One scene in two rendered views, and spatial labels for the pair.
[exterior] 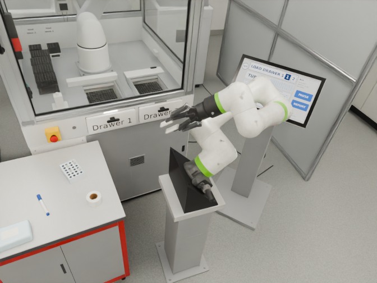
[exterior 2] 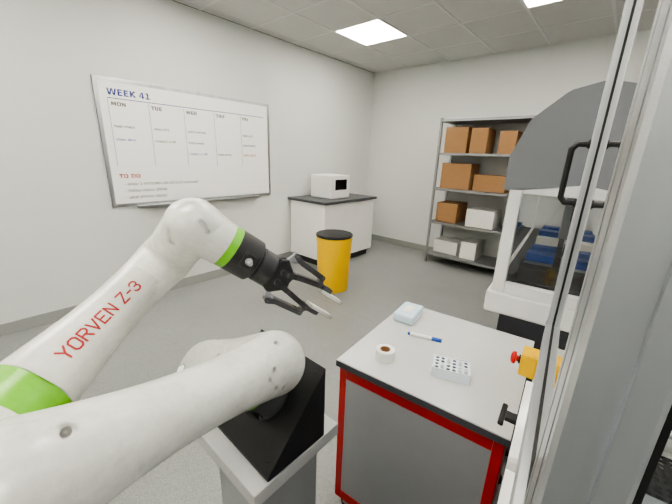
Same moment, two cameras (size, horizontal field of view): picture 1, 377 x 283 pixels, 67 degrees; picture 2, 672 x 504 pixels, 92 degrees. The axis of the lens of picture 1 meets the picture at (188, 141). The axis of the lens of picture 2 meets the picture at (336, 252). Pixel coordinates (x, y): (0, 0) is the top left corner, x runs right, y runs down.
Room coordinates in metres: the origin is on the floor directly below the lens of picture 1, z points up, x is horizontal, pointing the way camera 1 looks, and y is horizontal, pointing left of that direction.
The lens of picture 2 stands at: (1.70, -0.18, 1.48)
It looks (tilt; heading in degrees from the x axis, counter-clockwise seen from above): 17 degrees down; 155
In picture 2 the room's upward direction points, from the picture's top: 2 degrees clockwise
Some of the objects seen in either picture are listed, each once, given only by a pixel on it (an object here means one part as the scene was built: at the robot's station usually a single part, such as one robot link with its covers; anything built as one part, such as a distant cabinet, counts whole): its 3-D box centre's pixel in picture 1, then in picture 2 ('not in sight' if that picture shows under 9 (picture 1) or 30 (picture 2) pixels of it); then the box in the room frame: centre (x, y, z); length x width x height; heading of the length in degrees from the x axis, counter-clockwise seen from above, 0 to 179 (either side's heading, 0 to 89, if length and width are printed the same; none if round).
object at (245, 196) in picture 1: (252, 154); not in sight; (1.57, -0.48, 0.51); 0.50 x 0.45 x 1.02; 156
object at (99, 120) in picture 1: (111, 121); (518, 433); (1.33, 0.47, 0.87); 0.29 x 0.02 x 0.11; 120
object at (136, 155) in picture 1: (107, 131); not in sight; (1.77, 0.67, 0.40); 1.03 x 0.95 x 0.80; 120
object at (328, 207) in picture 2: not in sight; (333, 216); (-2.64, 1.73, 0.61); 1.15 x 0.72 x 1.22; 115
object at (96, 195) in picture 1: (93, 199); (385, 353); (0.83, 0.43, 0.78); 0.07 x 0.07 x 0.04
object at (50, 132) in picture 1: (53, 135); (527, 361); (1.15, 0.75, 0.88); 0.07 x 0.05 x 0.07; 120
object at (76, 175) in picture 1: (72, 170); (450, 368); (0.99, 0.60, 0.78); 0.12 x 0.08 x 0.04; 45
